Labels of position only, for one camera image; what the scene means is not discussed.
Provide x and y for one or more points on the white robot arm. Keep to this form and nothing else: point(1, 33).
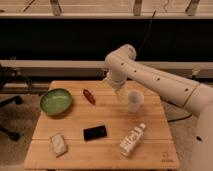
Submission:
point(193, 96)

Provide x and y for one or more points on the green ceramic bowl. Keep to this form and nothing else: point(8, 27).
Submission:
point(56, 101)

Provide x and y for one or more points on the black rectangular phone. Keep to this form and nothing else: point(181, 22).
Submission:
point(94, 133)

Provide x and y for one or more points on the crumpled white cloth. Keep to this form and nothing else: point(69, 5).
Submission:
point(58, 144)

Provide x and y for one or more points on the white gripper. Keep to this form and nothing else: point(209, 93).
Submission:
point(117, 85)

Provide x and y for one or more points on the white plastic bottle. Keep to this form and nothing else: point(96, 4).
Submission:
point(130, 141)

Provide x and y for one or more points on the wooden table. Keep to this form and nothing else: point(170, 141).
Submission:
point(155, 151)

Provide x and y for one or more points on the white ceramic cup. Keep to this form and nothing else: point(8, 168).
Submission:
point(135, 100)

